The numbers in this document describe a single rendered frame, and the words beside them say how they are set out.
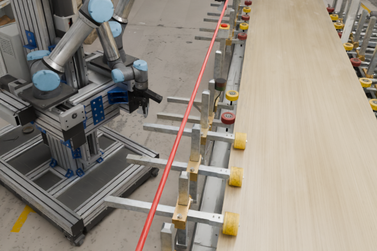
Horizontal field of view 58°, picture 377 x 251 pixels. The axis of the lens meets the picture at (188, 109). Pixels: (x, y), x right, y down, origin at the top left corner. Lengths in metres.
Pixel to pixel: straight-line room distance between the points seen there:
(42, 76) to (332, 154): 1.43
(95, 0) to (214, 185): 1.11
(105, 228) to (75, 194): 0.32
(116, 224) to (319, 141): 1.47
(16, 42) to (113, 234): 1.37
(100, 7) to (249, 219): 1.11
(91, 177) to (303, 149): 1.51
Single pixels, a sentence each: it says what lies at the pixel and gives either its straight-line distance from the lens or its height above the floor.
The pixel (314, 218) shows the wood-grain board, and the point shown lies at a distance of 1.50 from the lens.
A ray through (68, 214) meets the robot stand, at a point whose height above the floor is 0.23.
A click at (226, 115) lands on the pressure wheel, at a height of 0.90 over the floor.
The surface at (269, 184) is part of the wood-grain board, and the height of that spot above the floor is 0.90.
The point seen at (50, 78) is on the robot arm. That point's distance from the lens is 1.71.
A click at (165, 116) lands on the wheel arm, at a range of 1.99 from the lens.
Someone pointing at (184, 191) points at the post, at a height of 1.04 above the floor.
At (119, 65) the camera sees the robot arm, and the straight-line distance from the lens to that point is 1.88.
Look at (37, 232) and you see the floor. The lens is 2.65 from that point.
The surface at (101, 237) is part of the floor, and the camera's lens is 2.50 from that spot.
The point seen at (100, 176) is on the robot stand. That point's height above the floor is 0.21.
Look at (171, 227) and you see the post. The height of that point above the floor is 1.14.
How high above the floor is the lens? 2.00
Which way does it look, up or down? 34 degrees down
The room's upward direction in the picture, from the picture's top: 2 degrees clockwise
